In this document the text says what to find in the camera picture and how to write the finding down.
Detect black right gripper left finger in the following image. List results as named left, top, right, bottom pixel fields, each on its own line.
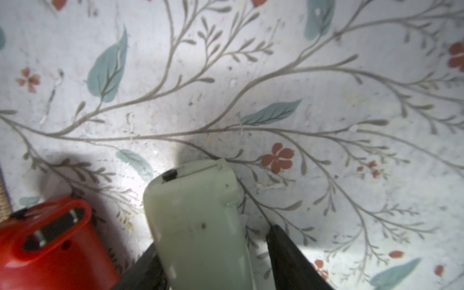
left=112, top=244, right=169, bottom=290

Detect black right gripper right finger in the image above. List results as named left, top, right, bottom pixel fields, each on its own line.
left=266, top=225, right=332, bottom=290

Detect red flashlight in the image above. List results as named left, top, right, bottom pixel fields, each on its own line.
left=1, top=197, right=119, bottom=290

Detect green flashlight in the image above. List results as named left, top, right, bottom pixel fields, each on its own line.
left=143, top=159, right=254, bottom=290

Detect brown paper tote bag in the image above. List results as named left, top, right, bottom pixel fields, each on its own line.
left=0, top=176, right=12, bottom=222

